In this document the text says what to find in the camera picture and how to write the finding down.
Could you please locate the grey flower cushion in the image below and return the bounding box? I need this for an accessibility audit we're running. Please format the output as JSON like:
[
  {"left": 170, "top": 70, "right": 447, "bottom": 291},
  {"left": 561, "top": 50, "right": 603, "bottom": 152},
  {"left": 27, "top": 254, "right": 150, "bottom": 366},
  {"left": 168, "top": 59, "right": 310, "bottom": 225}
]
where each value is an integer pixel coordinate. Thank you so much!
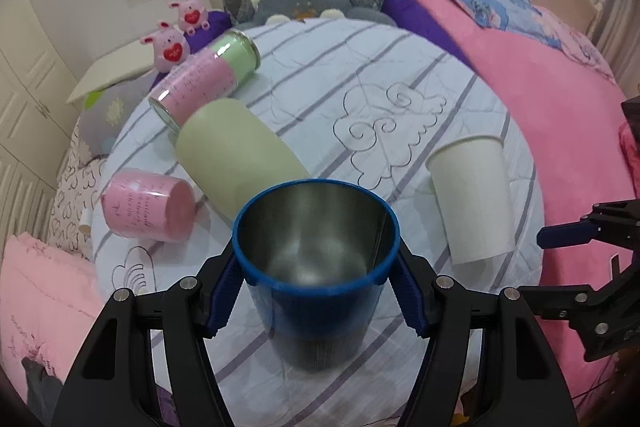
[{"left": 75, "top": 71, "right": 168, "bottom": 158}]

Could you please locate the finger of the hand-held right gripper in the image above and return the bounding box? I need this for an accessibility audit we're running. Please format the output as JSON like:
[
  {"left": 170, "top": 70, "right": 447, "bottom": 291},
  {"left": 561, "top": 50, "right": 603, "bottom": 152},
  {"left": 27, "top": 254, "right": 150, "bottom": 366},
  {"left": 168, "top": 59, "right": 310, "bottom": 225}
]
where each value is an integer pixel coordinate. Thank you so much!
[
  {"left": 517, "top": 257, "right": 640, "bottom": 363},
  {"left": 536, "top": 201, "right": 640, "bottom": 254}
]

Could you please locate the blue steel cup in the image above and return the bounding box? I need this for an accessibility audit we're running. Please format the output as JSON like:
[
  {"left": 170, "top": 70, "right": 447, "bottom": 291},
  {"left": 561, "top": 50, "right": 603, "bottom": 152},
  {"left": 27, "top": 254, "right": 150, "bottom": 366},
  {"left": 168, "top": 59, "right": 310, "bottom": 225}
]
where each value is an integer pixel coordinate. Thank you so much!
[{"left": 231, "top": 179, "right": 401, "bottom": 371}]

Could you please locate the striped quilted blanket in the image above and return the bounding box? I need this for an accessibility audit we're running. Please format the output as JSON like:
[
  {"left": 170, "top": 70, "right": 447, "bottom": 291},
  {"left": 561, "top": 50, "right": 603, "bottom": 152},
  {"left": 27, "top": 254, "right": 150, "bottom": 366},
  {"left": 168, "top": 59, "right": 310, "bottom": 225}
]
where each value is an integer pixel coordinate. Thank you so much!
[{"left": 90, "top": 18, "right": 546, "bottom": 427}]

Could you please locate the white board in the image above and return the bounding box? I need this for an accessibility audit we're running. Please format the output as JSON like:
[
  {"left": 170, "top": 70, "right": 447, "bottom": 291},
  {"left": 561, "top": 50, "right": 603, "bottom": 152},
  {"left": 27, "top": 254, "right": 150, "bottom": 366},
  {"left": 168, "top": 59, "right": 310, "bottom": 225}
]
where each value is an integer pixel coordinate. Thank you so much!
[{"left": 67, "top": 41, "right": 157, "bottom": 106}]

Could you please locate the pink pig plush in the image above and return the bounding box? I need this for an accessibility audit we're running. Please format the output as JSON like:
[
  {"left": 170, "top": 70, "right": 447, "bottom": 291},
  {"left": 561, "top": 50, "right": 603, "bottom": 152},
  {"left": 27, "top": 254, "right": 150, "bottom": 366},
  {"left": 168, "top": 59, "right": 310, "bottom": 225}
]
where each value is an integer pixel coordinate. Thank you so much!
[
  {"left": 168, "top": 0, "right": 212, "bottom": 36},
  {"left": 140, "top": 21, "right": 190, "bottom": 73}
]

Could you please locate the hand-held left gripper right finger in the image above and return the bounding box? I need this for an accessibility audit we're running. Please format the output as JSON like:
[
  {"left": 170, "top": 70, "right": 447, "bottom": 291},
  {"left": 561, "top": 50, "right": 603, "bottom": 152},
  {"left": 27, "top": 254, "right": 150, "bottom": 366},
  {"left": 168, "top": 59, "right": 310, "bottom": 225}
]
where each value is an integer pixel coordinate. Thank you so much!
[{"left": 393, "top": 251, "right": 582, "bottom": 427}]

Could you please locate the white paper cup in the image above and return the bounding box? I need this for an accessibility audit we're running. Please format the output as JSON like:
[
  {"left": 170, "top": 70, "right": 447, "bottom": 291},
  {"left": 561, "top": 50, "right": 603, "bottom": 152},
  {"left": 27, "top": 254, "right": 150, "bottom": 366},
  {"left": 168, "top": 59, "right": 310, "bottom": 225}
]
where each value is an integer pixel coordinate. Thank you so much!
[{"left": 425, "top": 135, "right": 516, "bottom": 266}]

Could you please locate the heart pattern cloth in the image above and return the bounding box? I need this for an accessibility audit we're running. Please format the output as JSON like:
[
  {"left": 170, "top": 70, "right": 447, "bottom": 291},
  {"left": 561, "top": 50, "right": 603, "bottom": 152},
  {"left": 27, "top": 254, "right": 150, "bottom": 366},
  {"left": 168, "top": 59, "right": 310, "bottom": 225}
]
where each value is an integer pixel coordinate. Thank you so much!
[{"left": 49, "top": 119, "right": 109, "bottom": 264}]

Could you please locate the pale green cup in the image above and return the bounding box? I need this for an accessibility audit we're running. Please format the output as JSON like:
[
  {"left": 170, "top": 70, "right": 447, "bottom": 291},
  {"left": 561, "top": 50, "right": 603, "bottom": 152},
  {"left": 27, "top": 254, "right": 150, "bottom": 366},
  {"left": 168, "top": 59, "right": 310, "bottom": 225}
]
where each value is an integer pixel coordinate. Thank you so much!
[{"left": 174, "top": 99, "right": 314, "bottom": 221}]

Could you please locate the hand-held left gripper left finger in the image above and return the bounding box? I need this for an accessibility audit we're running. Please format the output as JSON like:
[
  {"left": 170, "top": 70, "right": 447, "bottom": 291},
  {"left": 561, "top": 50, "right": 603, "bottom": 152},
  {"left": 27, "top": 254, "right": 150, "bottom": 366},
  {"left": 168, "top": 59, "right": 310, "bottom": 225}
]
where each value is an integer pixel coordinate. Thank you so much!
[{"left": 51, "top": 254, "right": 246, "bottom": 427}]

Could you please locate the pink cup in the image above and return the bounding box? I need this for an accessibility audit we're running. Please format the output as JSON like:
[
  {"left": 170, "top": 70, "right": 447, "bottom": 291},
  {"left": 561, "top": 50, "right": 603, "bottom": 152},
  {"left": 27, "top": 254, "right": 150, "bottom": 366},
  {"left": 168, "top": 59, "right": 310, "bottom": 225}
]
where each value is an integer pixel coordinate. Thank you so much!
[{"left": 100, "top": 168, "right": 197, "bottom": 244}]

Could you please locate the pink and green can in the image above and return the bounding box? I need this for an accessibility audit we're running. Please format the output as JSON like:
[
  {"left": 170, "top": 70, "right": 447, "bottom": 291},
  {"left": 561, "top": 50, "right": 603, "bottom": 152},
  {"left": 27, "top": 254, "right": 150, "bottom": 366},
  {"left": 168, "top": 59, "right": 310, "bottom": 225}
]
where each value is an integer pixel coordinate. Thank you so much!
[{"left": 148, "top": 29, "right": 262, "bottom": 132}]

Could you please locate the pale pink fleece blanket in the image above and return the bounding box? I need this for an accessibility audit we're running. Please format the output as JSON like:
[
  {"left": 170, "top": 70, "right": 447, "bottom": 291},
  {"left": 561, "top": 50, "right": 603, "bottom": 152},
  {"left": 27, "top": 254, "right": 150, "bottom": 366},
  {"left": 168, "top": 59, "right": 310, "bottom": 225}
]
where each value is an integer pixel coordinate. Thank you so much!
[{"left": 0, "top": 231, "right": 118, "bottom": 390}]

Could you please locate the purple cloth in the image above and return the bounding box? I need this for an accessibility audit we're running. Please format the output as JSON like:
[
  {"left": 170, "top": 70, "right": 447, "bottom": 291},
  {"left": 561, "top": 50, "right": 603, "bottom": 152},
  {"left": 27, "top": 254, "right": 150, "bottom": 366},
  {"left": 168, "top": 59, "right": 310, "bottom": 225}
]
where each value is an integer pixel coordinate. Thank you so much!
[{"left": 381, "top": 0, "right": 473, "bottom": 68}]

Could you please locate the white wardrobe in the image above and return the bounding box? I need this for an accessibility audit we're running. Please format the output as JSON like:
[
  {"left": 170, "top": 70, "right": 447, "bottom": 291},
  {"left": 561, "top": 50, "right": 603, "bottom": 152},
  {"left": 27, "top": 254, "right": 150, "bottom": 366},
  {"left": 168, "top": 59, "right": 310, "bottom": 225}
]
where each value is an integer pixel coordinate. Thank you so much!
[{"left": 0, "top": 0, "right": 82, "bottom": 212}]

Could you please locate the blue floral pillow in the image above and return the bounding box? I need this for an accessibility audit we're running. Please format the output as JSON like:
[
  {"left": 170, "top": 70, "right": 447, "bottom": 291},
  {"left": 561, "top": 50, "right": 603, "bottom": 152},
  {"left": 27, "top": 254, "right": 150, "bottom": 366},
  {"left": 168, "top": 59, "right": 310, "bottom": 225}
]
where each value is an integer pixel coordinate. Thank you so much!
[{"left": 435, "top": 0, "right": 619, "bottom": 84}]

